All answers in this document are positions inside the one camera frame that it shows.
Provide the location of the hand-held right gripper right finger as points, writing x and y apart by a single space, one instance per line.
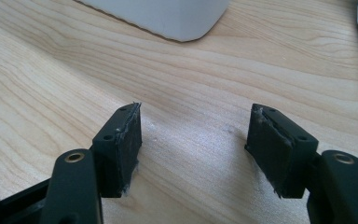
286 158

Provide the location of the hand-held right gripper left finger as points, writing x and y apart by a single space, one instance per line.
115 155

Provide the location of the white container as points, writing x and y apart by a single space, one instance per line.
164 17

